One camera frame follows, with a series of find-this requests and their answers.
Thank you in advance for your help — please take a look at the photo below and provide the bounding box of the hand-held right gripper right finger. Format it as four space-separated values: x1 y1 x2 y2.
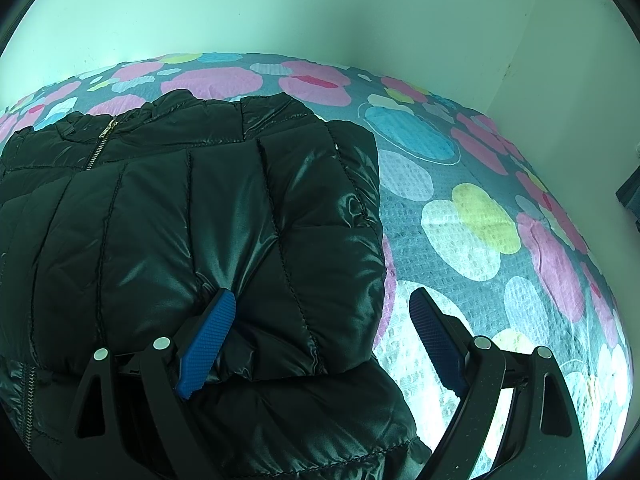
409 287 588 480

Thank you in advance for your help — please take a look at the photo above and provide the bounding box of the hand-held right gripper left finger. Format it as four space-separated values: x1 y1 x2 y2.
62 287 238 480

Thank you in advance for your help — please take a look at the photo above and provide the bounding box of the black puffer jacket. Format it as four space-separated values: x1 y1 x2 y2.
0 89 433 480

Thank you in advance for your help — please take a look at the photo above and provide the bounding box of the dotted grey bedspread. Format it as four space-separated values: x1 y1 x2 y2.
0 51 636 480

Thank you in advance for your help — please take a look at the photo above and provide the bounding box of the dark object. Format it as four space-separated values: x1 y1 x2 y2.
616 157 640 211

